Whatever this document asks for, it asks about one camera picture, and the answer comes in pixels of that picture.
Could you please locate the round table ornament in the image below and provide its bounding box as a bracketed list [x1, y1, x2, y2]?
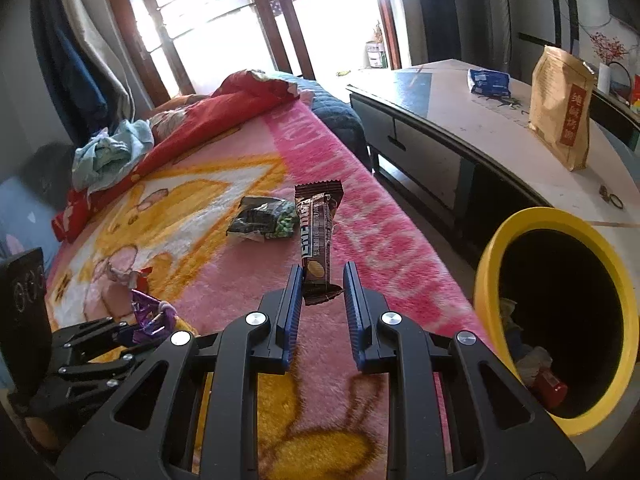
[610, 62, 634, 106]

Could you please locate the light blue cloth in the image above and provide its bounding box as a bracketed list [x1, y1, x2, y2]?
[72, 118, 155, 194]

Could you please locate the coffee table with drawers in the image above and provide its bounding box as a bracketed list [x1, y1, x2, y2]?
[345, 58, 640, 275]

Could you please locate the wooden window frame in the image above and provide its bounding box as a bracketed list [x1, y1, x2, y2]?
[99, 0, 402, 107]

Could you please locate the purple candy wrapper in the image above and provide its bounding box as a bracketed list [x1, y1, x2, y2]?
[116, 289, 177, 346]

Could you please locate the dark blue curtain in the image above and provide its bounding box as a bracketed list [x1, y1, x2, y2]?
[414, 0, 492, 69]

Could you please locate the brown paper bag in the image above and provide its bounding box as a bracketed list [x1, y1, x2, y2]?
[528, 44, 597, 173]

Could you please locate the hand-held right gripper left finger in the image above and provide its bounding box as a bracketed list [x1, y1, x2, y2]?
[55, 265, 306, 480]

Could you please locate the brown snack bar wrapper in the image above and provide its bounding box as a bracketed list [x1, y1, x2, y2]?
[293, 181, 344, 307]

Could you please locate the white printed plastic wrapper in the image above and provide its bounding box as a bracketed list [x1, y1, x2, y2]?
[515, 345, 554, 372]

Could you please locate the white vase with red flowers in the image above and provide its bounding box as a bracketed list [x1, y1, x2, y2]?
[589, 32, 629, 95]

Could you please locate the red blanket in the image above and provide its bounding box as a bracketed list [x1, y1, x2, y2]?
[52, 68, 302, 242]

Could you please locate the blue snack packet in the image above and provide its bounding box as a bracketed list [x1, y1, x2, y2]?
[467, 67, 511, 97]

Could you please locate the grey covered standing air conditioner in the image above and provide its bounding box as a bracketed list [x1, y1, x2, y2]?
[470, 0, 519, 69]

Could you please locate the yellow trash bin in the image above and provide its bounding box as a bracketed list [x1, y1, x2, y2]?
[473, 207, 640, 437]

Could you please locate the white television cabinet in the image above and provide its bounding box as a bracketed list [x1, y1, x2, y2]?
[590, 87, 640, 152]

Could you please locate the green black snack wrapper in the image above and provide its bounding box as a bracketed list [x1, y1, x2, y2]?
[226, 195, 297, 242]

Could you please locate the red wrapper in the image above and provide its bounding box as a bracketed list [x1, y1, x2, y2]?
[529, 367, 569, 409]

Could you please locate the grey blue curtain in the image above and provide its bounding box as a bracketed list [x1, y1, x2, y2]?
[29, 0, 137, 147]

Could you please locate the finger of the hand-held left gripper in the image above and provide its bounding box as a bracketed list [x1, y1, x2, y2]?
[57, 346, 152, 397]
[51, 317, 132, 352]

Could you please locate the pink printed blanket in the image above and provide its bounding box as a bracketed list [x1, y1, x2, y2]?
[30, 104, 495, 480]

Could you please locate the blue quilted sofa cushion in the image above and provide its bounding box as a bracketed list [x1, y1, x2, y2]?
[270, 72, 367, 172]

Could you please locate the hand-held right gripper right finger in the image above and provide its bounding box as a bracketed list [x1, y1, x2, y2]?
[342, 261, 586, 480]

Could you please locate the white paint bucket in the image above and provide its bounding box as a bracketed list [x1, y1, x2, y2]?
[363, 39, 387, 70]

